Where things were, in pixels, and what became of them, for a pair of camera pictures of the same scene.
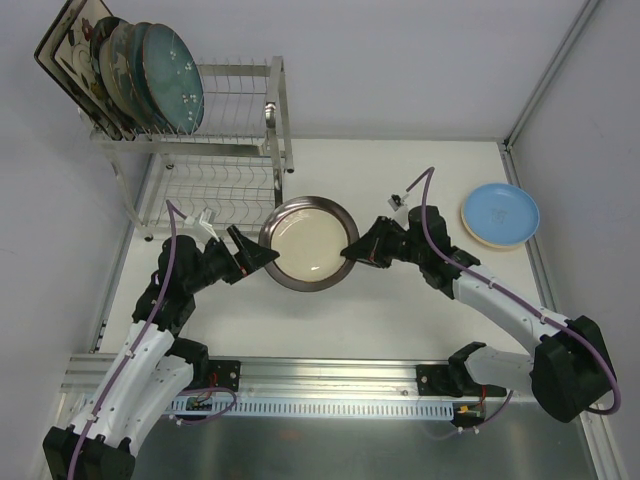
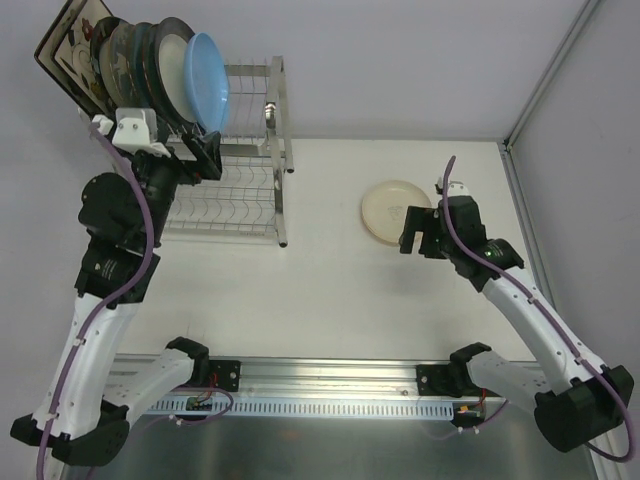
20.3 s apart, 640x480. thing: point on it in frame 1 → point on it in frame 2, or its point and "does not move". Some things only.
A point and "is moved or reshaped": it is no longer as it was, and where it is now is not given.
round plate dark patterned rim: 99,31 does not move
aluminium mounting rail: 281,377 does not move
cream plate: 496,245 is moved or reshaped
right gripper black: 382,240 → 426,233
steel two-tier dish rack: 230,170 does not move
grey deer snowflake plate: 116,72 does not move
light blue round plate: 501,213 → 206,83
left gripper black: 238,252 → 203,157
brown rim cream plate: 309,233 → 168,53
